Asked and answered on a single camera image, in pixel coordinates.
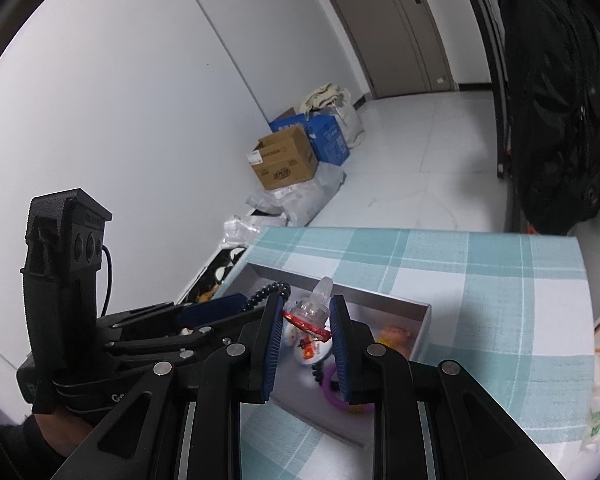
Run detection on blue carton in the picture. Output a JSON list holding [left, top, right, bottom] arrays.
[[268, 107, 311, 134], [305, 112, 351, 166]]

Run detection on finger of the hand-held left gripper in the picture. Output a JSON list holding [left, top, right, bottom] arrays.
[[105, 305, 271, 361], [97, 292, 249, 331]]

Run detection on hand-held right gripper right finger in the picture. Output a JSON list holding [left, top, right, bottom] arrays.
[[329, 296, 567, 480]]

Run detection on black backpack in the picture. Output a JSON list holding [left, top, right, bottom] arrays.
[[497, 0, 600, 236]]

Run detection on person's left forearm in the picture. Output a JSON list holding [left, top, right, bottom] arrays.
[[0, 400, 63, 480]]

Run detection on black and white sneaker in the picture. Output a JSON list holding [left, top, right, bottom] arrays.
[[214, 247, 249, 282]]

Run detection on yellow ring peach toy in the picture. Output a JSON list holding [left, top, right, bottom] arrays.
[[375, 324, 416, 356]]

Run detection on black cable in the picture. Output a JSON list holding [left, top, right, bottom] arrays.
[[101, 244, 116, 313]]

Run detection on white tote bag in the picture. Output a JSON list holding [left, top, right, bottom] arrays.
[[300, 82, 366, 150]]

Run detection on grey plastic bag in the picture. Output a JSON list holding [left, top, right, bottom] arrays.
[[245, 167, 346, 226]]

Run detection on grey door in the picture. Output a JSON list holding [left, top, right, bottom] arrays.
[[310, 0, 455, 100]]

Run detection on silver cardboard box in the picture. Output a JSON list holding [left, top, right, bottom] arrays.
[[210, 262, 433, 448]]

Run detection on round white printed badge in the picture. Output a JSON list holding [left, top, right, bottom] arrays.
[[285, 327, 332, 366]]

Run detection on clear plastic bags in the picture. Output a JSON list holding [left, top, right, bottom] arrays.
[[223, 212, 288, 249]]

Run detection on brown cardboard box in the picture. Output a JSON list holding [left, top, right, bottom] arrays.
[[250, 125, 320, 192]]

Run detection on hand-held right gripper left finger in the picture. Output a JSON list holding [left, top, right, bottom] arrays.
[[50, 296, 287, 480]]

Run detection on brown suede boot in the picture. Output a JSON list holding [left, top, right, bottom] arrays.
[[192, 282, 227, 304]]

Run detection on clear clip with red charm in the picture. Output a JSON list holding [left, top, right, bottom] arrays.
[[282, 276, 336, 343]]

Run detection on purple ring bracelet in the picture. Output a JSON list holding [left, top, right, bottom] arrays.
[[322, 364, 381, 413]]

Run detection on teal checkered tablecloth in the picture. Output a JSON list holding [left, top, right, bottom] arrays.
[[215, 226, 596, 480]]

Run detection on person's left hand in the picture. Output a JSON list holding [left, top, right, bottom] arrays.
[[34, 410, 98, 461]]

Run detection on black beaded bracelet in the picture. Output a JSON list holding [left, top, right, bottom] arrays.
[[242, 282, 292, 311]]

